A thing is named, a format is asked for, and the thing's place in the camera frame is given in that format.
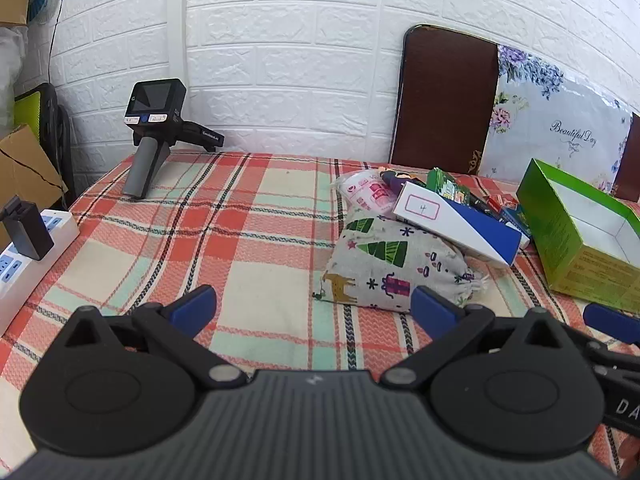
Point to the plaid tablecloth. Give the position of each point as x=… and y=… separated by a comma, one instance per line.
x=250, y=220

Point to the spare black hand-held gripper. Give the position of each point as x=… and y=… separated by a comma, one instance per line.
x=150, y=105

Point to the torn cardboard box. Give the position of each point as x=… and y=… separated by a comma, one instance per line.
x=25, y=160

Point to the black power adapter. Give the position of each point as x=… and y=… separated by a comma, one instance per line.
x=25, y=232

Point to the white power strip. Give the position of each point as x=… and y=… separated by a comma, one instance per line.
x=60, y=227

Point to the white and blue box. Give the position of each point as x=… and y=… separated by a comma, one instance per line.
x=450, y=220

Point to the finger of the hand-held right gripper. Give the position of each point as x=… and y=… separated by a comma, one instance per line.
x=607, y=321

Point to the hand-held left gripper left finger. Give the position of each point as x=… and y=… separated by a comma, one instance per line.
x=192, y=306

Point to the dark purple figure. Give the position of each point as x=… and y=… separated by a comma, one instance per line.
x=395, y=178

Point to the white plastic bag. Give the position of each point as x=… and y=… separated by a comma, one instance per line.
x=10, y=70

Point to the pink tissue packet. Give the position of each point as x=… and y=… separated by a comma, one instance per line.
x=367, y=192

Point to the lime green panel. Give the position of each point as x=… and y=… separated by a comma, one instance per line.
x=27, y=110

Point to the white wall trim strip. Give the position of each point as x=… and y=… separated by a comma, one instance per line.
x=176, y=20

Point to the tree print cloth pouch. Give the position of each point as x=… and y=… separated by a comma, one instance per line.
x=380, y=260

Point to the black metal frame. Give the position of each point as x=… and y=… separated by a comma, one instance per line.
x=56, y=135

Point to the small green box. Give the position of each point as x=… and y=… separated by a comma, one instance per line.
x=445, y=185

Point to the green cardboard box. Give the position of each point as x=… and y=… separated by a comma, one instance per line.
x=560, y=240

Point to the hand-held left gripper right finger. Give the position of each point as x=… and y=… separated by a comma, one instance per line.
x=434, y=310

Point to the small red box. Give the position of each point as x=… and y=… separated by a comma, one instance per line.
x=500, y=201

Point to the white and blue tube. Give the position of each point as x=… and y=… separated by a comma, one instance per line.
x=515, y=222

